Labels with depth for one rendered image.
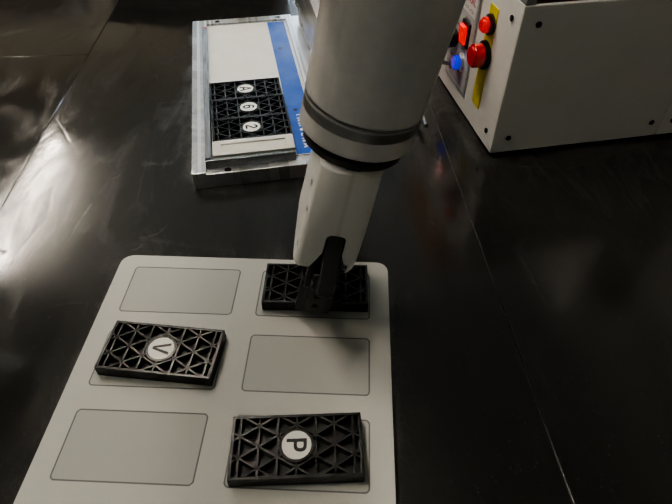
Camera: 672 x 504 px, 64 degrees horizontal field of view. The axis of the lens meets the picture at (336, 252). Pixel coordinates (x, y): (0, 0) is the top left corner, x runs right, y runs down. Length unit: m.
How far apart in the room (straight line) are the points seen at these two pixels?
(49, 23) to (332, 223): 0.88
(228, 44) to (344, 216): 0.61
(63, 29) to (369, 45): 0.88
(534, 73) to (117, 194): 0.50
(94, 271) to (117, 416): 0.18
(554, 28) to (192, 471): 0.55
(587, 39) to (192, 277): 0.49
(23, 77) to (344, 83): 0.73
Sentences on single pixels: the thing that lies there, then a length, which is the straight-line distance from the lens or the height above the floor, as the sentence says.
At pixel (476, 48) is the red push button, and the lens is 0.70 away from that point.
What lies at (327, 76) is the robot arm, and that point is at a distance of 0.35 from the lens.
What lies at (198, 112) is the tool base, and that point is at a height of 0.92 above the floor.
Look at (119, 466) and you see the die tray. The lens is 0.46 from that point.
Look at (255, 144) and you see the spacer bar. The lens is 0.68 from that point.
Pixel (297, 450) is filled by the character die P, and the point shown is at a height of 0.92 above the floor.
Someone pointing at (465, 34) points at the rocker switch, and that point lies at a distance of 0.76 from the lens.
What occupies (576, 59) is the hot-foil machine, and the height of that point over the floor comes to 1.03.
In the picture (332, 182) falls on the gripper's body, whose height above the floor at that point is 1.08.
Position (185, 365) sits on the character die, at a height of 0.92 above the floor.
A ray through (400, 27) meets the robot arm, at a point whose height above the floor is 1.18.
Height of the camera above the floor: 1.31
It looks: 45 degrees down
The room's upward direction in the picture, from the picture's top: straight up
